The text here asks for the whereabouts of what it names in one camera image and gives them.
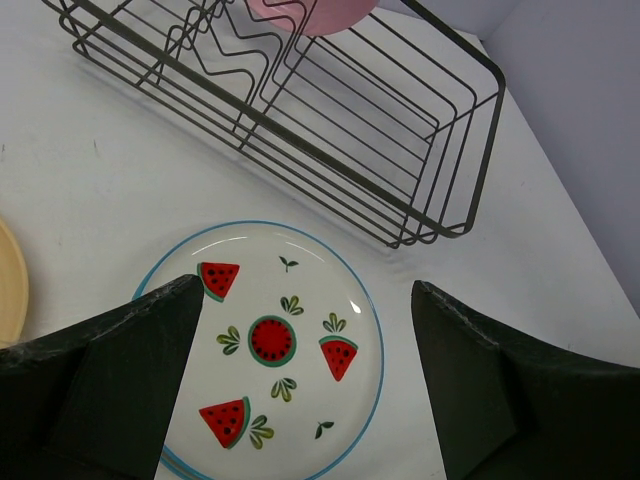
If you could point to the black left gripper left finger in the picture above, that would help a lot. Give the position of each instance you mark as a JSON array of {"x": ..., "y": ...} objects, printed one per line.
[{"x": 94, "y": 400}]

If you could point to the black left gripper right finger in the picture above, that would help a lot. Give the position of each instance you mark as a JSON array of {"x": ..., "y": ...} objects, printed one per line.
[{"x": 509, "y": 406}]

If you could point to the black wire dish rack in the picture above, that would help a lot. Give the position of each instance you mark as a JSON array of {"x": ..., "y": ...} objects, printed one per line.
[{"x": 389, "y": 124}]

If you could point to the yellow plate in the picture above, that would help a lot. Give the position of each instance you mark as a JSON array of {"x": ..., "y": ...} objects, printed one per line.
[{"x": 14, "y": 288}]

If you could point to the pink plate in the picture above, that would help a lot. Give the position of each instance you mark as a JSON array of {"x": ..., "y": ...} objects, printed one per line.
[{"x": 313, "y": 18}]

